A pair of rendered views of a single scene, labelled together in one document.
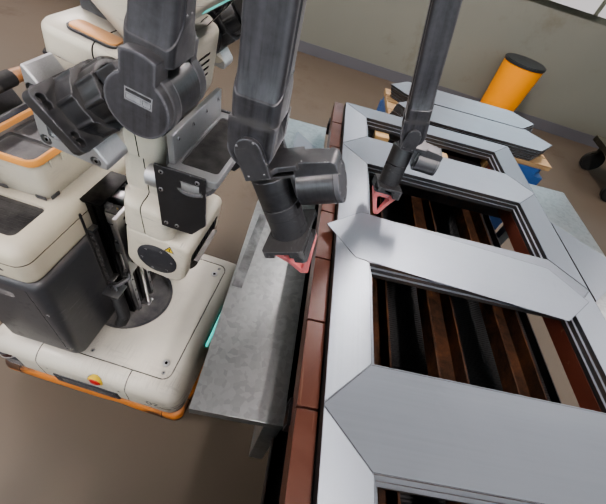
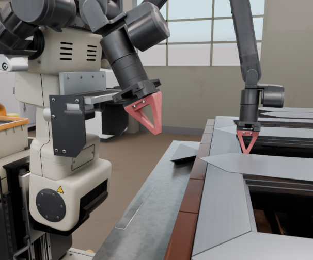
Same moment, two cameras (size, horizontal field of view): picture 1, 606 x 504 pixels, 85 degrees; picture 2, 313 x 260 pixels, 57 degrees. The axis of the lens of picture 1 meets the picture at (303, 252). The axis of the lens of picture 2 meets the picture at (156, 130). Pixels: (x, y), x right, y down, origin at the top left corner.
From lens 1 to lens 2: 0.41 m
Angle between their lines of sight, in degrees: 39
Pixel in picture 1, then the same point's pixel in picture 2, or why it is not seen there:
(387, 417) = not seen: outside the picture
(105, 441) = not seen: outside the picture
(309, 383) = (177, 253)
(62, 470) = not seen: outside the picture
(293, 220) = (133, 65)
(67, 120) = not seen: outside the picture
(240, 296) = (122, 234)
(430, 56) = (239, 17)
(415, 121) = (248, 63)
